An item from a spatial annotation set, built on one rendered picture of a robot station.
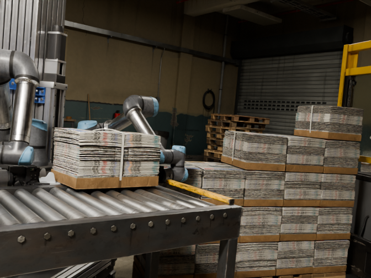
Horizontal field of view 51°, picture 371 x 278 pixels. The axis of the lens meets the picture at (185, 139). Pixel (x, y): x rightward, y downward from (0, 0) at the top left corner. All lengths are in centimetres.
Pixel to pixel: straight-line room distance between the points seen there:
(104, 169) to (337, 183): 176
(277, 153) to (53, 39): 150
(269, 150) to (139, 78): 750
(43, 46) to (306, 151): 173
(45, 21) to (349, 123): 203
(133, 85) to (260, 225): 748
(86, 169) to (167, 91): 872
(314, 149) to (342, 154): 23
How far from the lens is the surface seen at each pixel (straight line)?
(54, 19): 243
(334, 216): 288
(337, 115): 279
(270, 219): 258
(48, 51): 232
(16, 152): 160
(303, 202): 270
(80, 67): 907
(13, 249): 110
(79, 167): 153
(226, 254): 153
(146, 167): 167
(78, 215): 122
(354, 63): 356
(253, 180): 246
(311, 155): 267
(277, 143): 251
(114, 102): 940
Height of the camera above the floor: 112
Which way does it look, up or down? 3 degrees down
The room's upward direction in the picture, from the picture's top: 5 degrees clockwise
